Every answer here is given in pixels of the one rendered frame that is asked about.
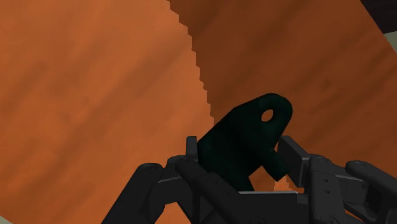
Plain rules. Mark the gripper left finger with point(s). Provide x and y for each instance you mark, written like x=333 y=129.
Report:
x=145 y=189

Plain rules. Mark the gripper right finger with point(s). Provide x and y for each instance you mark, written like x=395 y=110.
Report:
x=325 y=183

